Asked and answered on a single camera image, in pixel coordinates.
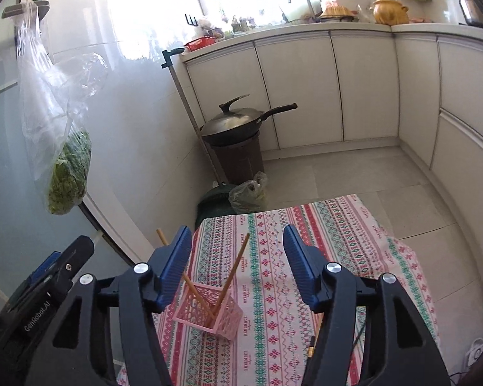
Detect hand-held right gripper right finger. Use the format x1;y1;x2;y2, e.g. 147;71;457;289
282;224;451;386

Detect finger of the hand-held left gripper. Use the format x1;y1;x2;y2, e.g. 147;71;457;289
29;251;62;286

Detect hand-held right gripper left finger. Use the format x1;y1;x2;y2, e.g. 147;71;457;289
24;225;194;386

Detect pink plastic lattice basket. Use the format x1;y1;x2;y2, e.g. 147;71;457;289
173;282;243;340

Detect patterned red green tablecloth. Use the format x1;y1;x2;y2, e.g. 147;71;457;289
117;194;441;386

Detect dark green bag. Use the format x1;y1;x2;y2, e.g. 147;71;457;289
196;183;242;226

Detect small clear plastic bag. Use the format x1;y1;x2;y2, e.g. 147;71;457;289
228;171;268;214

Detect clear bag of leafy greens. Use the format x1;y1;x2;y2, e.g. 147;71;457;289
16;2;109;216

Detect dark brown stand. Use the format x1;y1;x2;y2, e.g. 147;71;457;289
208;133;265;186

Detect frosted glass door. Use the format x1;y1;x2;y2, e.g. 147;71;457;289
0;60;146;330

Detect black wok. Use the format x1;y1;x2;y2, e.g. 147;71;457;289
200;103;298;148

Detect wok lid with black knob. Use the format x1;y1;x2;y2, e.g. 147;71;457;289
203;94;263;135

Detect white kitchen cabinets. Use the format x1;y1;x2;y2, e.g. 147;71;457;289
180;22;483;250

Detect white power strip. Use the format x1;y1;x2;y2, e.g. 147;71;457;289
464;338;483;371

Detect red plastic basket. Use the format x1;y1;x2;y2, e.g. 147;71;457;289
184;37;217;53

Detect yellow clay pot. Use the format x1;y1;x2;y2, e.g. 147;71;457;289
372;0;410;25

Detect pole with green handle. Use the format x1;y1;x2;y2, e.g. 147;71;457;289
162;47;227;186

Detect grey door handle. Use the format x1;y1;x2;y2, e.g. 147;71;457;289
2;2;51;19

